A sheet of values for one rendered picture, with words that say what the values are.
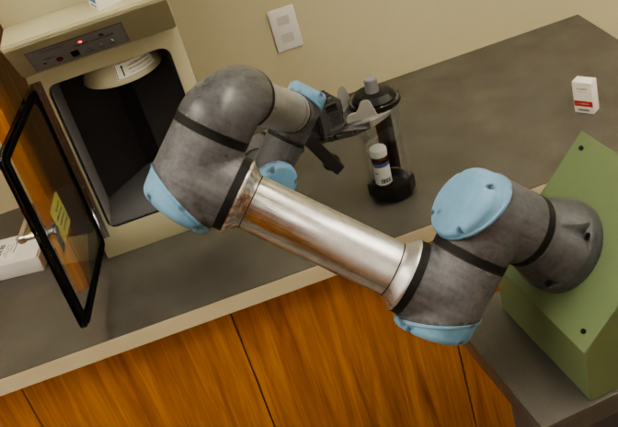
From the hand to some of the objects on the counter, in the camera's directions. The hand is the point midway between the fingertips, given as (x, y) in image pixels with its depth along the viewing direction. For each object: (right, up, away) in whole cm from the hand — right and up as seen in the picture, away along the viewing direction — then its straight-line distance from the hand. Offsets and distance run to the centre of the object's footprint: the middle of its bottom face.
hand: (374, 108), depth 194 cm
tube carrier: (+4, -16, +9) cm, 19 cm away
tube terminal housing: (-47, -21, +29) cm, 59 cm away
